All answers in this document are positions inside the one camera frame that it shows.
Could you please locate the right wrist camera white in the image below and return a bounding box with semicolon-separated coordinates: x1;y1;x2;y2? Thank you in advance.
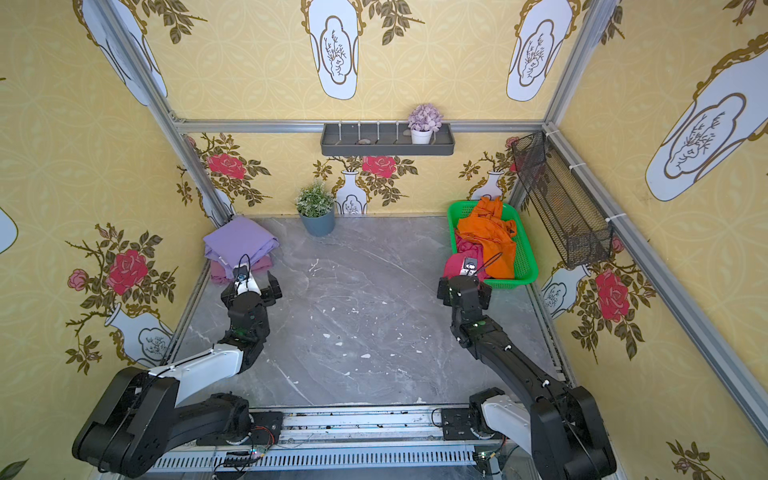
459;257;480;277

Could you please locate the green plastic basket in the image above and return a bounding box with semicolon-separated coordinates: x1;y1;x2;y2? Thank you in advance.
447;201;538;290

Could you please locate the orange t-shirt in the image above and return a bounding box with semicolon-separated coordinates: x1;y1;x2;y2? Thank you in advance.
457;197;518;279

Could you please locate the purple t-shirt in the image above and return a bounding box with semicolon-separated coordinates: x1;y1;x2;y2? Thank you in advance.
203;216;279;280

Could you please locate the magenta t-shirt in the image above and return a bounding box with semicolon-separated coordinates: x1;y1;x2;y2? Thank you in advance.
443;233;489;281

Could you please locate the grey wall shelf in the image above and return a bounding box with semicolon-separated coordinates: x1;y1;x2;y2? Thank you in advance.
320;121;456;157

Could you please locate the green plant blue pot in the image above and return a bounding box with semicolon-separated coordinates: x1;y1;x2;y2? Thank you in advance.
295;180;335;237

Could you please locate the black wire mesh basket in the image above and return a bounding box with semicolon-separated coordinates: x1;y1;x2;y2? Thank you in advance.
511;132;614;268

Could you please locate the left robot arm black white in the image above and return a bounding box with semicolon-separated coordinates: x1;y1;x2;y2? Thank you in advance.
72;274;282;478

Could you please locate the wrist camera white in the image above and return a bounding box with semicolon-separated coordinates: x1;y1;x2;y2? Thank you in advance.
233;263;261;295
459;257;480;277

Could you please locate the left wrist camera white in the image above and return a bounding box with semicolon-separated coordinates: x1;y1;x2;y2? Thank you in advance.
233;263;261;295

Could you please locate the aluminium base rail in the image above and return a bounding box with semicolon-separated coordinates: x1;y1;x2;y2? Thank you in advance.
89;403;619;480

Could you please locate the purple flower white pot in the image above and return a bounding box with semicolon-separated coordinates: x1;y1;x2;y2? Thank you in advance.
408;103;443;145

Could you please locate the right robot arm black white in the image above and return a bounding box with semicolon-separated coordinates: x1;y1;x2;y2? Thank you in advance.
437;275;617;479

